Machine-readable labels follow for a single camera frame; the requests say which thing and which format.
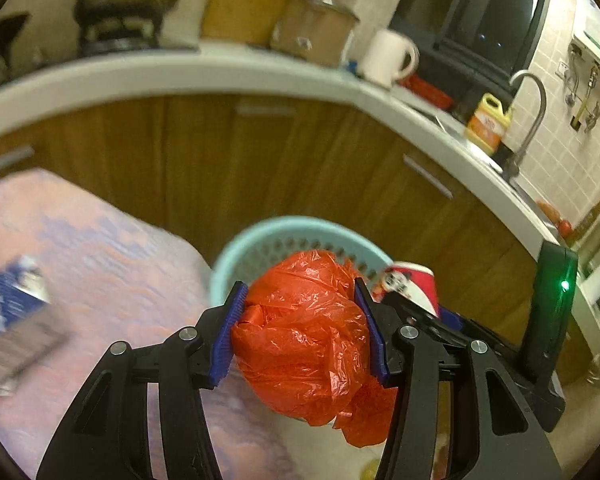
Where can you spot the yellow plastic bottle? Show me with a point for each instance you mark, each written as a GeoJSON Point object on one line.
{"type": "Point", "coordinates": [487, 127]}

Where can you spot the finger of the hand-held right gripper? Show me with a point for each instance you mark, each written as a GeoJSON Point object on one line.
{"type": "Point", "coordinates": [450, 325]}

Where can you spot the red box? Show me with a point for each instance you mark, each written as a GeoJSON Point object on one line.
{"type": "Point", "coordinates": [427, 91]}

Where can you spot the steel sink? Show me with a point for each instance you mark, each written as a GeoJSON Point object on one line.
{"type": "Point", "coordinates": [535, 200]}

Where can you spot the black gas stove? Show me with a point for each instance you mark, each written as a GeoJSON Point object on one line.
{"type": "Point", "coordinates": [115, 40]}

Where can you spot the light blue plastic basket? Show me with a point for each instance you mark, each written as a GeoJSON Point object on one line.
{"type": "Point", "coordinates": [260, 232]}

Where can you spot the red plastic bag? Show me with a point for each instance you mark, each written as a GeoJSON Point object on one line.
{"type": "Point", "coordinates": [305, 340]}

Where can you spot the steel faucet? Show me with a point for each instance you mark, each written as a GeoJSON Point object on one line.
{"type": "Point", "coordinates": [539, 95]}

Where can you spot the steel lidded pot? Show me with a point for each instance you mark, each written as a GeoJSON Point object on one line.
{"type": "Point", "coordinates": [315, 30]}

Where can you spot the black microwave oven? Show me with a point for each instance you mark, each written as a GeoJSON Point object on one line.
{"type": "Point", "coordinates": [475, 15]}

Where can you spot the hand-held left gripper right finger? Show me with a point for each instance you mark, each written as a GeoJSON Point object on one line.
{"type": "Point", "coordinates": [375, 340]}

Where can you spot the wall utensil rack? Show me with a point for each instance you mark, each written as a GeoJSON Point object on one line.
{"type": "Point", "coordinates": [592, 70]}

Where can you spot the white mug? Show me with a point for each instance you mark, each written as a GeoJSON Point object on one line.
{"type": "Point", "coordinates": [387, 57]}

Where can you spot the wooden kitchen cabinet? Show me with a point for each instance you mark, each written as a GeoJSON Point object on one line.
{"type": "Point", "coordinates": [205, 160]}

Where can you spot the wooden cutting board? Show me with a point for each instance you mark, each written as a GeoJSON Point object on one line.
{"type": "Point", "coordinates": [250, 0]}

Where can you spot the blue packet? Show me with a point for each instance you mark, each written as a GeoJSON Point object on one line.
{"type": "Point", "coordinates": [10, 295]}

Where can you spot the red paper cup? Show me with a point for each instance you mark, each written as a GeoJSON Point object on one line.
{"type": "Point", "coordinates": [420, 285]}

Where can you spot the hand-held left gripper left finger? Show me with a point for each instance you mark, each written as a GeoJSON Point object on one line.
{"type": "Point", "coordinates": [225, 340]}

